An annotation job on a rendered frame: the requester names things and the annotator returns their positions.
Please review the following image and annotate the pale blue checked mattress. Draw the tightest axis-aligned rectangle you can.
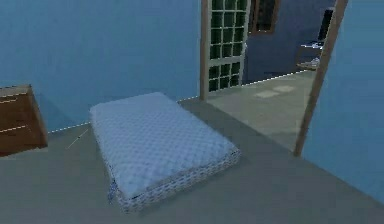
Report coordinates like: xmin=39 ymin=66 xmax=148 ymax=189
xmin=88 ymin=91 xmax=242 ymax=214

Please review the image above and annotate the brown framed window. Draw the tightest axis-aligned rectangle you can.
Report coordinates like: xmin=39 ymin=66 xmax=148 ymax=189
xmin=248 ymin=0 xmax=281 ymax=35

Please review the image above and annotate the brown wooden stand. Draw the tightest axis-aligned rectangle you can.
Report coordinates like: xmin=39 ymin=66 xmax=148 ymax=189
xmin=295 ymin=41 xmax=325 ymax=72

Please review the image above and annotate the black television set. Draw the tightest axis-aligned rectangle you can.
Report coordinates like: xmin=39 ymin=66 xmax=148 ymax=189
xmin=316 ymin=8 xmax=335 ymax=43

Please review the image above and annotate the brown wooden chest of drawers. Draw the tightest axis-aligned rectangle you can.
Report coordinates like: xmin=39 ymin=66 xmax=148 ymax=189
xmin=0 ymin=84 xmax=49 ymax=158

